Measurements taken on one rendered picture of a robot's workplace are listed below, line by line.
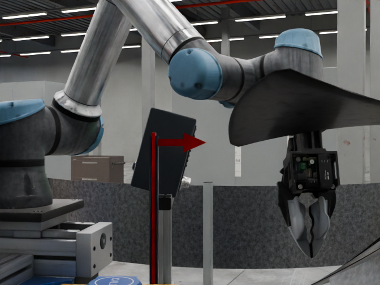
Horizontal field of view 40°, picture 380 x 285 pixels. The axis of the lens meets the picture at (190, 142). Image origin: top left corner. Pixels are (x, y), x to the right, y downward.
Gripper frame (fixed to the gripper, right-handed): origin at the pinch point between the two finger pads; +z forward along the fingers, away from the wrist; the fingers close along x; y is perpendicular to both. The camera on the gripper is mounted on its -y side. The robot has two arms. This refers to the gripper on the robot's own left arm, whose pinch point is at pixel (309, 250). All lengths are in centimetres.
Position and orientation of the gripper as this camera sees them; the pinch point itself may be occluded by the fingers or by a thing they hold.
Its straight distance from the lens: 83.9
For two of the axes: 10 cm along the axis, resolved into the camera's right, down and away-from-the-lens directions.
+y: 0.0, -2.9, -9.6
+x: 10.0, -0.1, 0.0
